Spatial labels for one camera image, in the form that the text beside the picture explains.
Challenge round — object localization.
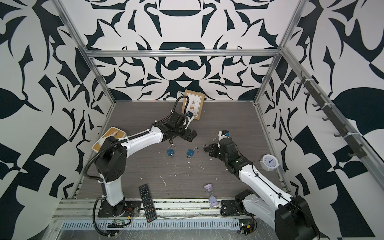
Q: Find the blue padlock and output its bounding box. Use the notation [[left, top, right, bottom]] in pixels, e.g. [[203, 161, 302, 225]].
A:
[[187, 147, 200, 159], [167, 144, 176, 158]]

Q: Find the small black padlock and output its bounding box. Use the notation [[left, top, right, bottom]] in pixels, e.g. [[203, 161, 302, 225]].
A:
[[203, 144, 211, 153]]

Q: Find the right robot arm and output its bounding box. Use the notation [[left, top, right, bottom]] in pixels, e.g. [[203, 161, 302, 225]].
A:
[[204, 138, 321, 240]]

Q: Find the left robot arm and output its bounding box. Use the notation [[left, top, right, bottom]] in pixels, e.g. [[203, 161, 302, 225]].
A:
[[84, 95, 197, 217]]

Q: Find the purple hourglass timer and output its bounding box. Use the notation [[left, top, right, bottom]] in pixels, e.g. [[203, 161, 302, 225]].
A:
[[204, 184, 219, 208]]

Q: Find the white round clock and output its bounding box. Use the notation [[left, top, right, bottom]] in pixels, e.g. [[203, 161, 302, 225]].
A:
[[260, 154, 280, 172]]

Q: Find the tissue box wooden lid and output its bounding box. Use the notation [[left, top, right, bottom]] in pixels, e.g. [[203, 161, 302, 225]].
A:
[[91, 126, 126, 153]]

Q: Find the black remote control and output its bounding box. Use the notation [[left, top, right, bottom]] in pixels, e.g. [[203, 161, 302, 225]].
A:
[[139, 184, 157, 223]]

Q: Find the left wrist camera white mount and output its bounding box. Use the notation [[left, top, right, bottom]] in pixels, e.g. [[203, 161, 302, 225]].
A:
[[186, 111, 195, 121]]

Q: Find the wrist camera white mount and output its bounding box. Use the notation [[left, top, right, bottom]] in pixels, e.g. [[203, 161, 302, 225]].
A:
[[218, 130, 230, 141], [186, 111, 195, 121]]

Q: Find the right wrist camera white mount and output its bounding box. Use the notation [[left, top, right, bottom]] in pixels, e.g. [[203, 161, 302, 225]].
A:
[[218, 130, 230, 141]]

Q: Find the wooden picture frame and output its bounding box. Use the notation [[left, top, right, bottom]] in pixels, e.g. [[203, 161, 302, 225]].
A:
[[182, 90, 206, 120]]

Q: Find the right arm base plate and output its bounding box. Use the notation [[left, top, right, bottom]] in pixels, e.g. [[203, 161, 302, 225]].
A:
[[220, 200, 246, 217]]

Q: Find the white cable duct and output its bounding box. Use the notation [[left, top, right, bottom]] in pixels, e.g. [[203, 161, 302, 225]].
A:
[[61, 219, 241, 231]]

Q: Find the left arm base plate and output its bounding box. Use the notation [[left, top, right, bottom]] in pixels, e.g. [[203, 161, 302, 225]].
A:
[[97, 200, 142, 218]]

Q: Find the wall hook rack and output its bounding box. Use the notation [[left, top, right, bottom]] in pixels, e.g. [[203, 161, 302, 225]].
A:
[[298, 77, 369, 159]]

